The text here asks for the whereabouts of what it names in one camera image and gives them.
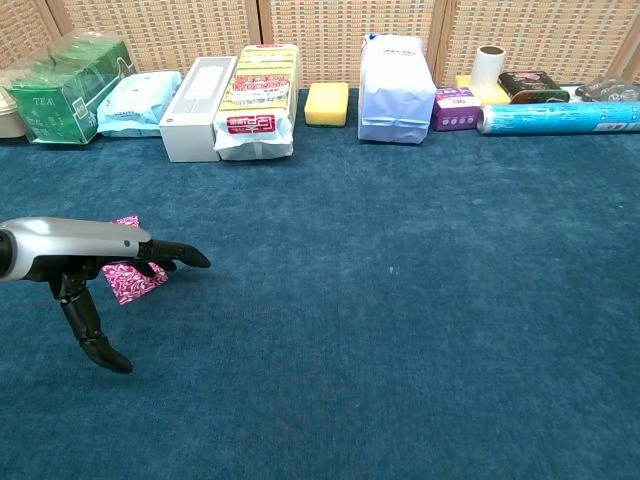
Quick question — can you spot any wicker folding screen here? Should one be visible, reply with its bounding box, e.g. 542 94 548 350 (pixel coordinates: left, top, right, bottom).
0 0 640 91

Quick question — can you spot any light blue wet wipes pack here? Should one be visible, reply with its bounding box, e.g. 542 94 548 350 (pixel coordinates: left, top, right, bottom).
96 70 185 138

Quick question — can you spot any yellow sponge multipack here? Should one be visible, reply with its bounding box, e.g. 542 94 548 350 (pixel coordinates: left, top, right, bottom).
212 43 300 162

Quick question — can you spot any white power strip box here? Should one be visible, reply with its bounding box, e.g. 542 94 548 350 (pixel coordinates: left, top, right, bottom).
158 55 239 164

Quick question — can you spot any dark metal tin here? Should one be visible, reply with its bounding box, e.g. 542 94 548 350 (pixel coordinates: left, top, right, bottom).
497 70 571 105

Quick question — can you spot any white paper bag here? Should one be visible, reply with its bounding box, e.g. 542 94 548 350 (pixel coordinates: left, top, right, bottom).
357 33 438 146

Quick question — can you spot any beige lunch box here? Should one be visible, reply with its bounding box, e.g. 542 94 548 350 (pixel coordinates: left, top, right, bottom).
0 74 30 140

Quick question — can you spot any blue cling film roll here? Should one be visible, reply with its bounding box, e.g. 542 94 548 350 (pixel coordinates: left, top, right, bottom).
475 101 640 137

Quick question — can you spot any yellow sponge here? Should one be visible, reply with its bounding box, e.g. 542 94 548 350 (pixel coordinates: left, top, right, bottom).
454 74 512 106
304 82 350 128

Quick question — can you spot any teal table mat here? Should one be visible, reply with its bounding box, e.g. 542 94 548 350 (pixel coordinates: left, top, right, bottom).
0 87 640 480

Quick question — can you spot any small purple box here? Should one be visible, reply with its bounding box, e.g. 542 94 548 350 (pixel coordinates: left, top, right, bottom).
431 86 482 133

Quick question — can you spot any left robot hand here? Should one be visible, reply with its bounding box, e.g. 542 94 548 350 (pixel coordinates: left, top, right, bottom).
0 215 212 375

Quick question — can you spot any green tea bag box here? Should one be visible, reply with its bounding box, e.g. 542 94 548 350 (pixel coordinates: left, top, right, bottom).
3 30 139 146

